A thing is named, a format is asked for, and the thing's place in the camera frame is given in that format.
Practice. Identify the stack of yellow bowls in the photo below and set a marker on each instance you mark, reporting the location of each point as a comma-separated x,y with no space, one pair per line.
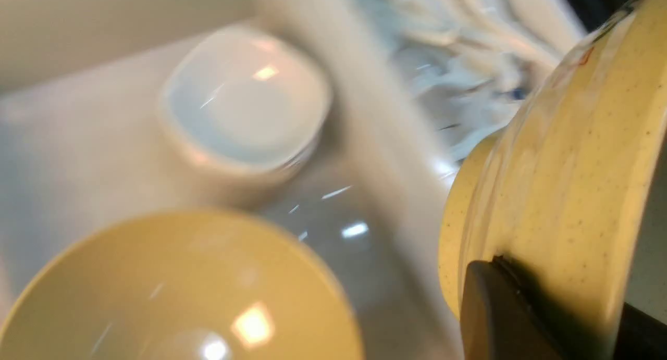
192,284

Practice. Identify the yellow noodle bowl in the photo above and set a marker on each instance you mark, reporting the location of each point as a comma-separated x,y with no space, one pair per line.
572,191

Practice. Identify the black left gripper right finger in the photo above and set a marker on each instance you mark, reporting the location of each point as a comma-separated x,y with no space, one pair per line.
640,336

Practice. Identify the white spoons pile in bin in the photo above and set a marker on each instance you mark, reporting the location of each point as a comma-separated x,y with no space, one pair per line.
470,64

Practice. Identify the stack of white sauce dishes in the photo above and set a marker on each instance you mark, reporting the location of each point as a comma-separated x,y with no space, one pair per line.
245,109

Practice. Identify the large white plastic tub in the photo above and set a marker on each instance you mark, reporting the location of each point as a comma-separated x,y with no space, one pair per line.
84,151

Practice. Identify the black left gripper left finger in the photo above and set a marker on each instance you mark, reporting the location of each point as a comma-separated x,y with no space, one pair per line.
498,316

